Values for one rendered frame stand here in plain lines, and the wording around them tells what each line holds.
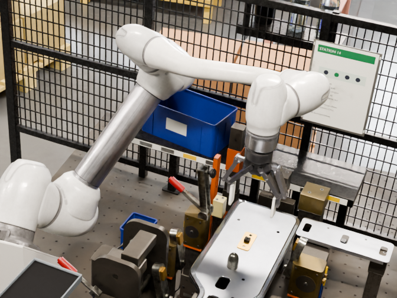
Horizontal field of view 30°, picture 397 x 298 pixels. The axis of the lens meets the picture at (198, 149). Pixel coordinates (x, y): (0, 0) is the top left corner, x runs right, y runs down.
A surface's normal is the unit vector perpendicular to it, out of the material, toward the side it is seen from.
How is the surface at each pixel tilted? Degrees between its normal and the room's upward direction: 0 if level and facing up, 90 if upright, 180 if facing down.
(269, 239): 0
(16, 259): 90
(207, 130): 90
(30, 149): 0
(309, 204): 90
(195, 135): 90
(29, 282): 0
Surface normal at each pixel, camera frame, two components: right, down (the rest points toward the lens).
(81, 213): 0.62, 0.45
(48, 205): 0.82, 0.11
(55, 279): 0.07, -0.84
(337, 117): -0.39, 0.47
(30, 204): 0.67, 0.03
